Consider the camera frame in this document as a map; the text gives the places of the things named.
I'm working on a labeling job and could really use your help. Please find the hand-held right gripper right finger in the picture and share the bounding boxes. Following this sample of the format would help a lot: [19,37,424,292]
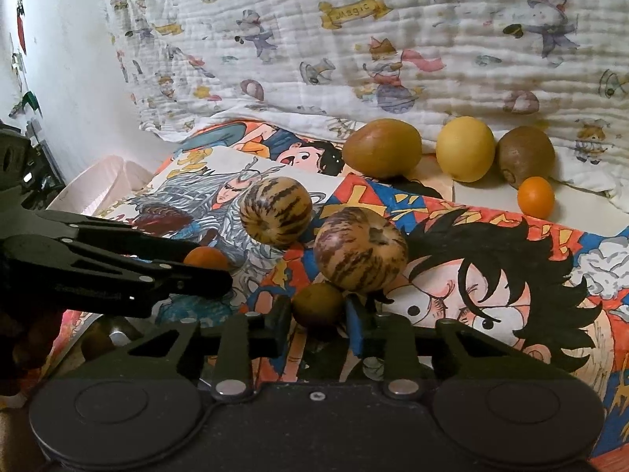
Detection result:
[345,301,532,399]

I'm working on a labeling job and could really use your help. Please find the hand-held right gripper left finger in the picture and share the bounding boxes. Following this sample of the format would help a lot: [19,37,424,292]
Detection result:
[114,297,294,399]

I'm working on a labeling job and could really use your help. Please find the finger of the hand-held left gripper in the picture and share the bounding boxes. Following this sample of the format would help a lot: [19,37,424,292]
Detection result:
[0,234,235,319]
[42,211,200,263]

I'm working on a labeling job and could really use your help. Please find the small orange tangerine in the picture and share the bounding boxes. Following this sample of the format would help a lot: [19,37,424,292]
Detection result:
[184,247,230,272]
[517,176,556,218]

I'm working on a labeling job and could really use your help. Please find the small brown round fruit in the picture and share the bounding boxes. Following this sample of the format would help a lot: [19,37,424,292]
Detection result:
[293,282,345,331]

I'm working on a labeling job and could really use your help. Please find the yellow round pear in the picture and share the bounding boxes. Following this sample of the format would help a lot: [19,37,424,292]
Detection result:
[436,116,495,183]

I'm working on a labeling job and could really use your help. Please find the pink container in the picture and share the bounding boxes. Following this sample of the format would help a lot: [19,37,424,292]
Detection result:
[48,154,156,220]

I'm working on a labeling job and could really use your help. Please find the striped pepino melon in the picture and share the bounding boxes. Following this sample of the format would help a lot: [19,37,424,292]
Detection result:
[313,207,409,292]
[239,177,313,247]

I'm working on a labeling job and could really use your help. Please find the white poster with grey-haired figure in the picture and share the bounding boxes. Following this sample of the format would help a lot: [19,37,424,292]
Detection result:
[98,145,345,323]

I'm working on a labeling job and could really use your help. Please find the cartoon poster with open-mouthed figure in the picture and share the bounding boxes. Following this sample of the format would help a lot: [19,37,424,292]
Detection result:
[179,119,347,179]

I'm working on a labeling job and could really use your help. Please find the large brown oval fruit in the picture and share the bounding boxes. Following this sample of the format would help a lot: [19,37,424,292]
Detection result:
[342,119,423,179]

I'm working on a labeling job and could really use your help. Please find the brown fuzzy kiwi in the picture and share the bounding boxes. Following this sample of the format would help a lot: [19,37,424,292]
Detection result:
[495,126,556,188]

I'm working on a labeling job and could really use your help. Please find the white paper sheet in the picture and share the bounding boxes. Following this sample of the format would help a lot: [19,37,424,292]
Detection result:
[405,155,629,238]

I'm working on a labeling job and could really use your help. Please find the white printed blanket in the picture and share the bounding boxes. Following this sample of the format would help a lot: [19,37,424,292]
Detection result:
[91,0,629,203]

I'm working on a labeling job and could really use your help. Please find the green wall sticker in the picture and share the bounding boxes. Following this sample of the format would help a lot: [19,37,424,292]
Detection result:
[9,89,44,120]

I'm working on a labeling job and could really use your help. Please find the red wall sticker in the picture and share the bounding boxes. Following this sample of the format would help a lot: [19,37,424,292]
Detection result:
[14,0,28,56]

